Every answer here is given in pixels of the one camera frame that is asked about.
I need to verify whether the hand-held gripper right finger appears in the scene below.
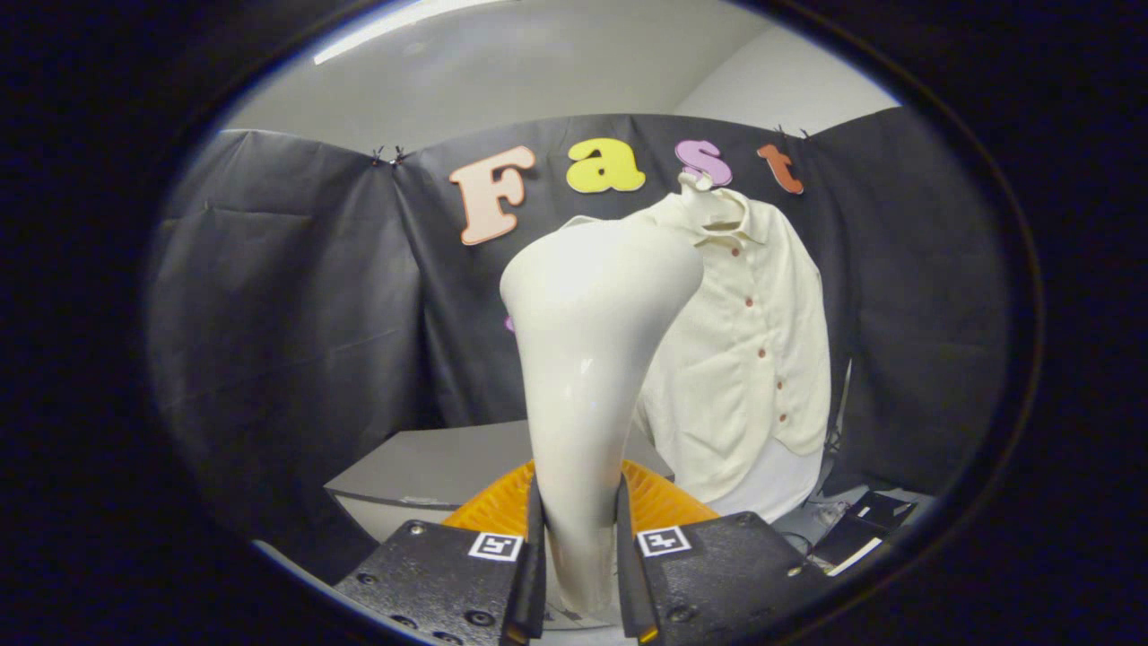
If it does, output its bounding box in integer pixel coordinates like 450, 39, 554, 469
614, 459, 826, 645

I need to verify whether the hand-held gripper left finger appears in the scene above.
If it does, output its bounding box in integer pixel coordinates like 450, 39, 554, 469
335, 459, 546, 646

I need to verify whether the cream button-up shirt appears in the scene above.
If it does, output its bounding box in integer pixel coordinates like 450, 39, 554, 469
561, 188, 832, 505

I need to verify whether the white garment steamer head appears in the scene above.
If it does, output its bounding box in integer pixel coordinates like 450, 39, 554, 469
500, 218, 705, 618

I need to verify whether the grey drawer cabinet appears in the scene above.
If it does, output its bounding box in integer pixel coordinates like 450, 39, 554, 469
325, 420, 674, 544

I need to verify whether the black flat box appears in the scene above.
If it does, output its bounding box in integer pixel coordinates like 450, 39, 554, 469
812, 489, 920, 571

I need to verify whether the white plastic hanger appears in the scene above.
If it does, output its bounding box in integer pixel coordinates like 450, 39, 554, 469
677, 170, 745, 230

